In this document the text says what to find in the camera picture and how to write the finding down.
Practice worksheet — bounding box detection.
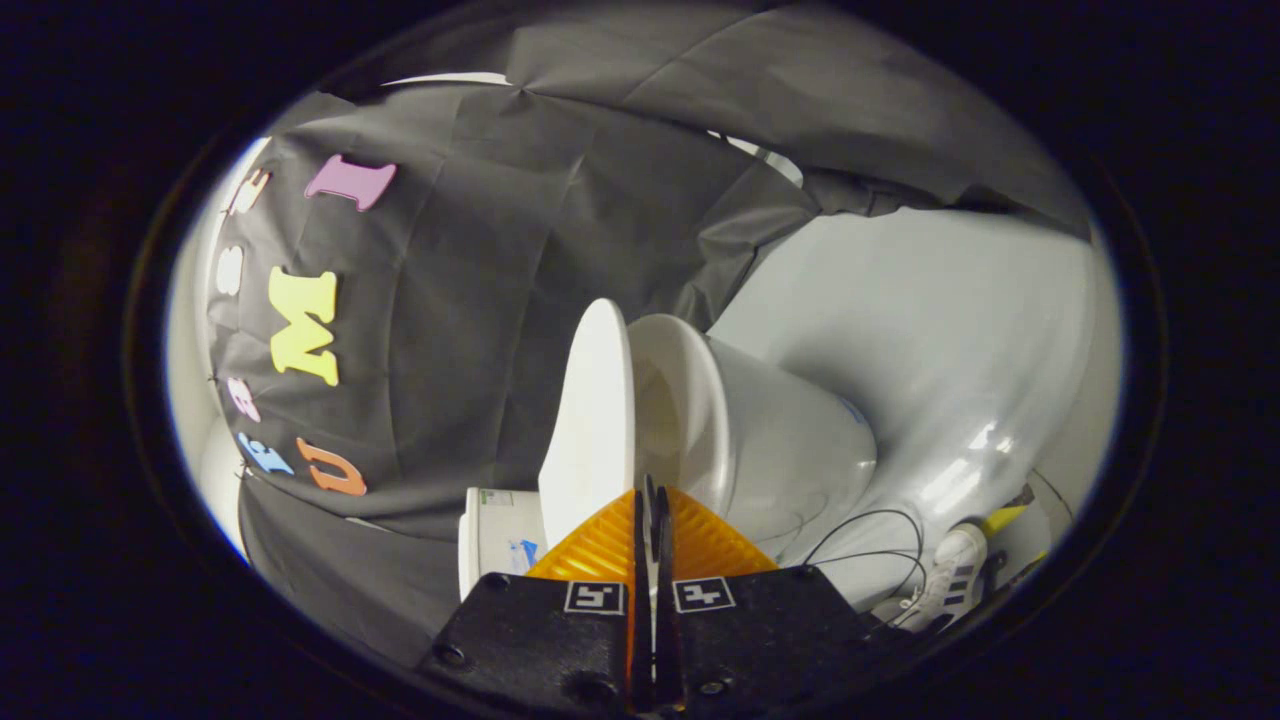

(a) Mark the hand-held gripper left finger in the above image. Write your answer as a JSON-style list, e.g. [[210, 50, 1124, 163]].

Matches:
[[418, 478, 656, 716]]

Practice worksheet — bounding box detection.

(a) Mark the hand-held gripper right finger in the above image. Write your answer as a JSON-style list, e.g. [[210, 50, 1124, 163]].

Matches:
[[655, 478, 901, 716]]

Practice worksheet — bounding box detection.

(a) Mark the white toilet lid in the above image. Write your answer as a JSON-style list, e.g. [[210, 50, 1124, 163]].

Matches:
[[538, 298, 638, 551]]

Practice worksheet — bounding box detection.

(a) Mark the white striped sneaker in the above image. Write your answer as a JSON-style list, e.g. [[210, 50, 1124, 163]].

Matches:
[[893, 522, 991, 634]]

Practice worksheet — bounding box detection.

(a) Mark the black backdrop cloth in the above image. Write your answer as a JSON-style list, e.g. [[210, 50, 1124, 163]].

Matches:
[[205, 5, 1096, 671]]

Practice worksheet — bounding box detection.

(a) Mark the thin black cable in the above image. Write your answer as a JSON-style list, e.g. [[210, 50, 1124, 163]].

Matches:
[[800, 508, 927, 626]]

